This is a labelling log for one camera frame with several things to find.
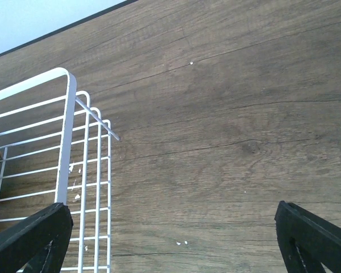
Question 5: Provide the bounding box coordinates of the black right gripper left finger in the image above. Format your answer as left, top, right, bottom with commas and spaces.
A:
0, 202, 73, 272

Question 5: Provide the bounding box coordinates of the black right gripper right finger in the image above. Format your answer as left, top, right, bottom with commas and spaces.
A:
275, 201, 341, 272

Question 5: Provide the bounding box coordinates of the white wire dish rack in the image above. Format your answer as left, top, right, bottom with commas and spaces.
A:
0, 68, 118, 272

